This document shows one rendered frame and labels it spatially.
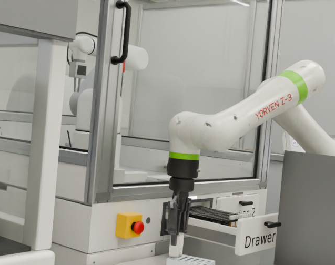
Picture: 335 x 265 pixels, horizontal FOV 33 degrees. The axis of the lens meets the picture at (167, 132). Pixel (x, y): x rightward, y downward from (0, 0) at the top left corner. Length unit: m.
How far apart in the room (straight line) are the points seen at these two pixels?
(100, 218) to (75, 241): 0.10
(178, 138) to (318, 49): 2.02
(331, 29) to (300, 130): 1.60
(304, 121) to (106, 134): 0.71
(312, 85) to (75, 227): 0.84
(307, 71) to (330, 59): 1.68
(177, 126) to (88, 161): 0.28
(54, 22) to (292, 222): 1.06
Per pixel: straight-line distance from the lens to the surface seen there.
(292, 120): 1.99
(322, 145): 2.05
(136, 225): 1.73
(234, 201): 2.24
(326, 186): 1.84
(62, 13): 1.23
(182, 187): 1.67
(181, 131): 1.64
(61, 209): 1.78
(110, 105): 1.68
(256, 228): 1.82
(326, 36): 3.55
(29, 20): 1.18
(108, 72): 1.68
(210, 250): 2.19
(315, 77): 1.84
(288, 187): 1.90
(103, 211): 1.72
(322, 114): 3.50
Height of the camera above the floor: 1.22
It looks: 2 degrees down
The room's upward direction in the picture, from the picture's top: 5 degrees clockwise
